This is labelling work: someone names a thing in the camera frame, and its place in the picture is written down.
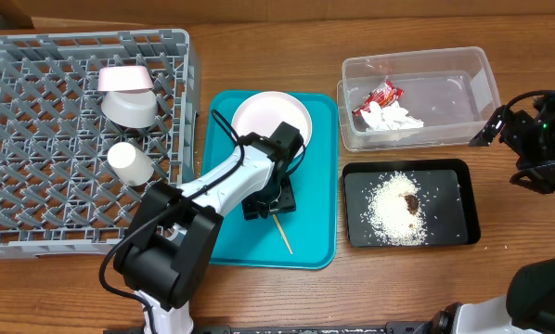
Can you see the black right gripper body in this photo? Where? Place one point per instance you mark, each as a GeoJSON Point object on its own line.
{"type": "Point", "coordinates": [507, 131]}

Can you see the red snack wrapper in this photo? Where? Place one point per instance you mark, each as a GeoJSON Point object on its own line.
{"type": "Point", "coordinates": [384, 95]}

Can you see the pile of white rice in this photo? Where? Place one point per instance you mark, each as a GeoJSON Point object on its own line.
{"type": "Point", "coordinates": [385, 219]}

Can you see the clear plastic waste bin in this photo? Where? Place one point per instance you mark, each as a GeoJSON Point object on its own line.
{"type": "Point", "coordinates": [452, 91]}

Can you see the white plastic cup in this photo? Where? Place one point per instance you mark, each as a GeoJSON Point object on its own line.
{"type": "Point", "coordinates": [132, 166]}

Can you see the wooden chopstick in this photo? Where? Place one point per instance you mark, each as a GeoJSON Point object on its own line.
{"type": "Point", "coordinates": [283, 234]}

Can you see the teal plastic tray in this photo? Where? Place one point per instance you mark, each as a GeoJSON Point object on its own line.
{"type": "Point", "coordinates": [311, 230]}

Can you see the white napkin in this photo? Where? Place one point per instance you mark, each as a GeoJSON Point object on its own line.
{"type": "Point", "coordinates": [388, 118]}

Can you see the small pink-white bowl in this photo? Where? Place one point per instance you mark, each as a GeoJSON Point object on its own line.
{"type": "Point", "coordinates": [124, 78]}

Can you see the grey dishwasher rack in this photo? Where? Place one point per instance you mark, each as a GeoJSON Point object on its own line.
{"type": "Point", "coordinates": [58, 195]}

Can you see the grey-green bowl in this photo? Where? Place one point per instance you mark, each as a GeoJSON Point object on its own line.
{"type": "Point", "coordinates": [136, 109]}

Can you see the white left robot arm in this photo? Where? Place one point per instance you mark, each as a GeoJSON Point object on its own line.
{"type": "Point", "coordinates": [169, 243]}

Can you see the black waste tray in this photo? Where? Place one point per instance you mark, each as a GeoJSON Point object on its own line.
{"type": "Point", "coordinates": [451, 215]}

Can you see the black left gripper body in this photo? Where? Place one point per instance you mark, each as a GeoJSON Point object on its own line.
{"type": "Point", "coordinates": [277, 199]}

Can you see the large white round plate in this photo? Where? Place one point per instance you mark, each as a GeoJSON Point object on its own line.
{"type": "Point", "coordinates": [263, 112]}

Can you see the brown food scrap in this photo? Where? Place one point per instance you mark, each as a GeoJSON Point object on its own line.
{"type": "Point", "coordinates": [412, 202]}

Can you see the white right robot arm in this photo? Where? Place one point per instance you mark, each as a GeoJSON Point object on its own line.
{"type": "Point", "coordinates": [528, 307]}

